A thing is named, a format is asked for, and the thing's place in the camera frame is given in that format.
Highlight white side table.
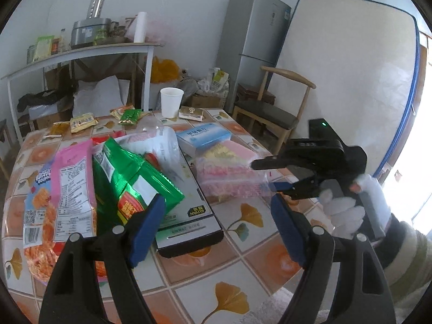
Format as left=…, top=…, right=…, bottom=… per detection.
left=1, top=42, right=165, bottom=142

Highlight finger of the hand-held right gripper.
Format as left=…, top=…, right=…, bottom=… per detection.
left=251, top=156, right=295, bottom=171
left=268, top=181, right=299, bottom=197

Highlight dark wooden stool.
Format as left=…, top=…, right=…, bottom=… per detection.
left=236, top=83, right=275, bottom=105

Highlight wooden chair dark seat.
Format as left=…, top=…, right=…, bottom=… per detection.
left=232, top=66, right=316, bottom=154

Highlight grey plastic bag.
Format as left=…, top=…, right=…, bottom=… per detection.
left=179, top=74, right=210, bottom=97

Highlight white paper cup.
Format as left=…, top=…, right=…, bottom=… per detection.
left=160, top=87, right=184, bottom=119

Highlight silver rice cooker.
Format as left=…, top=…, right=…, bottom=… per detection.
left=70, top=18, right=113, bottom=48

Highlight white sack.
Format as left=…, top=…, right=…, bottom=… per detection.
left=72, top=75, right=130, bottom=117

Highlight white plastic bag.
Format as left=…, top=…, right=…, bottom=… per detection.
left=118, top=126, right=183, bottom=183

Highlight black white box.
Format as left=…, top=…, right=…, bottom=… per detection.
left=153, top=148, right=224, bottom=259

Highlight small green packet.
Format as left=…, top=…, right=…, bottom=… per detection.
left=118, top=109, right=142, bottom=125

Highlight white paper towel roll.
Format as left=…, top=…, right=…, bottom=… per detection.
left=134, top=11, right=149, bottom=43

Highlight green white carton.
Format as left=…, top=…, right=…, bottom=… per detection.
left=211, top=69, right=230, bottom=92

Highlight person's right forearm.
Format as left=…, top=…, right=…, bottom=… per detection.
left=383, top=212, right=432, bottom=324

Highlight person's right hand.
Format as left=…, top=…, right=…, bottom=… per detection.
left=319, top=174, right=394, bottom=240

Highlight metal cylinder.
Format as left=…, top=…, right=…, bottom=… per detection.
left=87, top=0, right=104, bottom=19

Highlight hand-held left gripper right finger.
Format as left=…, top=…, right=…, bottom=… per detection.
left=270, top=194, right=397, bottom=324

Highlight green snack bag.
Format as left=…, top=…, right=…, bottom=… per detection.
left=93, top=137, right=185, bottom=227

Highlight yellow plastic bag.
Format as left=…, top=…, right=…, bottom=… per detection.
left=150, top=57, right=181, bottom=83

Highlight pink wafer packet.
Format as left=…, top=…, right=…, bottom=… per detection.
left=195, top=140, right=271, bottom=203

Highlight pink snack bag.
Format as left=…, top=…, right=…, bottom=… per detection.
left=23, top=140, right=98, bottom=284

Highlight cardboard box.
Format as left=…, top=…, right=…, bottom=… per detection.
left=185, top=94, right=223, bottom=109

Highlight light blue carton box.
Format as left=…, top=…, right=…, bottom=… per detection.
left=176, top=124, right=233, bottom=157

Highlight small yellow red packet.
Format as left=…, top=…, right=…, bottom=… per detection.
left=110, top=106, right=136, bottom=119

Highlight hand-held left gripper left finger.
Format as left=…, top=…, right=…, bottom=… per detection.
left=39, top=194, right=167, bottom=324

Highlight dark clothes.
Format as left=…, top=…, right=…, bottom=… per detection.
left=17, top=89, right=73, bottom=112

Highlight green box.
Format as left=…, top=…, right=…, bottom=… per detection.
left=34, top=35, right=55, bottom=61

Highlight small white box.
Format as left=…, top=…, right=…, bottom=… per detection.
left=178, top=106, right=205, bottom=122

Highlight grey refrigerator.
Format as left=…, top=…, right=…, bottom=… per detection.
left=216, top=0, right=292, bottom=113

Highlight small orange packet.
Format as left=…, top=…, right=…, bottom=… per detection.
left=44, top=121, right=71, bottom=138

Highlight ginkgo patterned tablecloth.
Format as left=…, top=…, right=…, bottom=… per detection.
left=2, top=108, right=335, bottom=324

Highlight white mattress blue edge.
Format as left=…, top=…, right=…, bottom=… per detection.
left=275, top=0, right=421, bottom=183

